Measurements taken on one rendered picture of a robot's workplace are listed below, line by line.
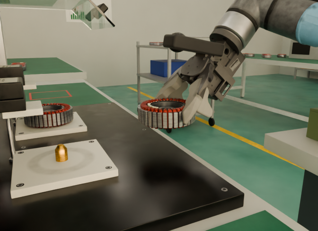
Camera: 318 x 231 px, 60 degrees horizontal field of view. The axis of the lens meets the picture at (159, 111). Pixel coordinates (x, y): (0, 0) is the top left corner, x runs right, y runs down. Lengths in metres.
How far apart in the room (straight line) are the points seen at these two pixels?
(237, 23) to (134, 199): 0.38
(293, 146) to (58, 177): 0.50
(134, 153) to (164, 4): 6.06
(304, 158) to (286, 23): 0.28
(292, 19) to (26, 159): 0.53
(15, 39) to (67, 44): 0.90
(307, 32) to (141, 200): 0.42
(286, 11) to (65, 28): 5.40
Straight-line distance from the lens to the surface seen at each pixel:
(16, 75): 0.67
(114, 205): 0.38
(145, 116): 0.50
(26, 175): 0.46
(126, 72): 6.14
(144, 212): 0.37
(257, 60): 3.53
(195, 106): 0.49
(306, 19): 0.58
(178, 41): 0.51
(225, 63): 0.59
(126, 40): 6.11
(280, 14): 0.59
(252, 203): 0.44
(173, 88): 0.58
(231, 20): 0.58
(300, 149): 0.68
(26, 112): 0.44
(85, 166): 0.46
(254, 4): 0.61
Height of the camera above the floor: 0.98
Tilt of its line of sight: 15 degrees down
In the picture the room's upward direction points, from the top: straight up
